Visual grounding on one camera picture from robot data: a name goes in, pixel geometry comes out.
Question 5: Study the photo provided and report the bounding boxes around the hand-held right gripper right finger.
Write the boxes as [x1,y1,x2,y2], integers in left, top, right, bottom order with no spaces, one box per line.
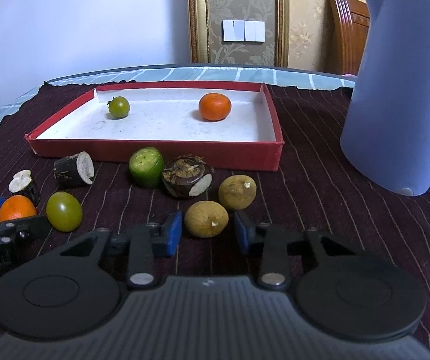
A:
[234,211,357,292]

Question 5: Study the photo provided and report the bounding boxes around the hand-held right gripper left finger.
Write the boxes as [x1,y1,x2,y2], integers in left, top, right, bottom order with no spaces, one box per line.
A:
[59,210,183,290]

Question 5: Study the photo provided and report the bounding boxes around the orange mandarin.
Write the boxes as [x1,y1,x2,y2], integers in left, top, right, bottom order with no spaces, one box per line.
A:
[0,195,38,224]
[198,92,232,122]

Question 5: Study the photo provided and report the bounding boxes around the tan longan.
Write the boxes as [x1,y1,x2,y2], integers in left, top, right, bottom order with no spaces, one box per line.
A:
[184,200,230,238]
[218,174,257,212]

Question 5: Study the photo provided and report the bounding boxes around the yellow-green tomato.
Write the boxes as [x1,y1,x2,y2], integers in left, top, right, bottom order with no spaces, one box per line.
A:
[46,191,84,233]

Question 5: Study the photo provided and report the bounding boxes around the dark sugarcane piece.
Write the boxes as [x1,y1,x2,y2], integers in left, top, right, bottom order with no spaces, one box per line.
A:
[53,151,96,190]
[8,169,42,207]

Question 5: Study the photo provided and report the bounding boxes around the green cucumber piece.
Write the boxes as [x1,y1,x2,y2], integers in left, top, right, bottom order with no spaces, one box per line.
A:
[129,146,165,188]

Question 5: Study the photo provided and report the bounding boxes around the red cardboard box tray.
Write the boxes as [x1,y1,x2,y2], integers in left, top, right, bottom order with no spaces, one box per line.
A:
[25,81,285,173]

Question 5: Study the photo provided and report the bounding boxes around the dark brown water chestnut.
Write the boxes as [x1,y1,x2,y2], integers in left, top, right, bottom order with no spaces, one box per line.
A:
[162,154,215,200]

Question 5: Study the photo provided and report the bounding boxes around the dark striped cloth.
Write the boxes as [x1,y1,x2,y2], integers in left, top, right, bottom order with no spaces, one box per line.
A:
[0,81,430,360]

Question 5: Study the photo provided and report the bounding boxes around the small dark green tomato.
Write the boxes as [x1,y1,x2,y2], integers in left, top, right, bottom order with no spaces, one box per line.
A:
[107,96,131,120]

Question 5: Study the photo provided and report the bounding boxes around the blue plaid bed sheet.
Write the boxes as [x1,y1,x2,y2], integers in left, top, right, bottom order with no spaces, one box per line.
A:
[0,64,359,148]

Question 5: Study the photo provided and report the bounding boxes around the blue electric kettle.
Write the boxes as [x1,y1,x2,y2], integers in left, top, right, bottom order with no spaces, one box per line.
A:
[340,0,430,197]

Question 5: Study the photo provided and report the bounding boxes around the brown wooden headboard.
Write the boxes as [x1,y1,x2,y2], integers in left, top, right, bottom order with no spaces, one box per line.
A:
[326,0,372,76]

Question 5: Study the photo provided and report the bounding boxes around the white wall light switch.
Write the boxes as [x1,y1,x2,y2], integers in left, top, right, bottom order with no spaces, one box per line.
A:
[221,19,267,43]

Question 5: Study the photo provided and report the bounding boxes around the gold wall panel frame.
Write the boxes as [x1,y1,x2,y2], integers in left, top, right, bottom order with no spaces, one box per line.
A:
[186,0,290,68]

